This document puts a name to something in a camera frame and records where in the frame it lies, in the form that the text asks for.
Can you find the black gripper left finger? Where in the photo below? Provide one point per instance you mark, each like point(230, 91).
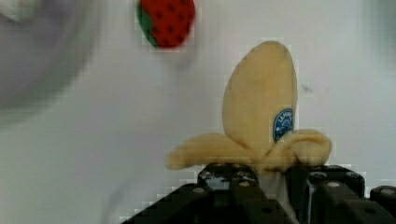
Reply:
point(224, 193)

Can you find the small red strawberry toy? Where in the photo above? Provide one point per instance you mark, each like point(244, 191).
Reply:
point(166, 24)

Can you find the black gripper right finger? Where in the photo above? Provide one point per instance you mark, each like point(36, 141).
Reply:
point(332, 194)

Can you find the yellow plush banana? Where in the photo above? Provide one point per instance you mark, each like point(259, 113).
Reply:
point(258, 114)

